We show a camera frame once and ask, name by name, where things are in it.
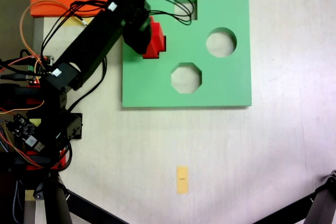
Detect thin orange wire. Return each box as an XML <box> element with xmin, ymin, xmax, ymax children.
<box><xmin>0</xmin><ymin>99</ymin><xmax>46</xmax><ymax>116</ymax></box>

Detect red black table clamp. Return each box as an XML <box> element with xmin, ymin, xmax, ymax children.
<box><xmin>0</xmin><ymin>140</ymin><xmax>70</xmax><ymax>173</ymax></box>

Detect thin black arm cables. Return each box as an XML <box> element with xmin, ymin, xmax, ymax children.
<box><xmin>40</xmin><ymin>0</ymin><xmax>111</xmax><ymax>60</ymax></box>

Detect black base power cable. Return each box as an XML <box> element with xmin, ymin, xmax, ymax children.
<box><xmin>67</xmin><ymin>56</ymin><xmax>108</xmax><ymax>112</ymax></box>

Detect blue white braided cable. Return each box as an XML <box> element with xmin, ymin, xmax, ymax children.
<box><xmin>11</xmin><ymin>178</ymin><xmax>26</xmax><ymax>223</ymax></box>

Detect black circuit board module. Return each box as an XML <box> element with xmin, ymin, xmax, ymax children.
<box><xmin>7</xmin><ymin>113</ymin><xmax>45</xmax><ymax>154</ymax></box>

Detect yellow tape marker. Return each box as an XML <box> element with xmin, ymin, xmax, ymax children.
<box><xmin>176</xmin><ymin>165</ymin><xmax>190</xmax><ymax>196</ymax></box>

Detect long orange wire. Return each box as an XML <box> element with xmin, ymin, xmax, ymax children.
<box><xmin>19</xmin><ymin>0</ymin><xmax>88</xmax><ymax>61</ymax></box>

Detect green terminal circuit board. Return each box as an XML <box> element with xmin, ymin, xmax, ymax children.
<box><xmin>25</xmin><ymin>55</ymin><xmax>55</xmax><ymax>87</ymax></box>

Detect green shape hole board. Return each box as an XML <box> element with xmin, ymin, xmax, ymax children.
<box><xmin>121</xmin><ymin>0</ymin><xmax>253</xmax><ymax>109</ymax></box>

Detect red cross columnar block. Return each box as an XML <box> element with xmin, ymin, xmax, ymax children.
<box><xmin>142</xmin><ymin>16</ymin><xmax>167</xmax><ymax>60</ymax></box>

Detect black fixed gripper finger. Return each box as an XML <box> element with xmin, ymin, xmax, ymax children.
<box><xmin>123</xmin><ymin>24</ymin><xmax>153</xmax><ymax>55</ymax></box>

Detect yellow sticky note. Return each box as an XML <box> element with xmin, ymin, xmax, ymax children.
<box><xmin>64</xmin><ymin>16</ymin><xmax>95</xmax><ymax>27</ymax></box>

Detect thin black gripper cables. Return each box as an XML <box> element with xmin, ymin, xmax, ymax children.
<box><xmin>141</xmin><ymin>0</ymin><xmax>195</xmax><ymax>26</ymax></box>

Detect black tripod leg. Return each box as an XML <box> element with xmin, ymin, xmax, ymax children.
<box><xmin>33</xmin><ymin>178</ymin><xmax>74</xmax><ymax>224</ymax></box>
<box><xmin>303</xmin><ymin>169</ymin><xmax>336</xmax><ymax>224</ymax></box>

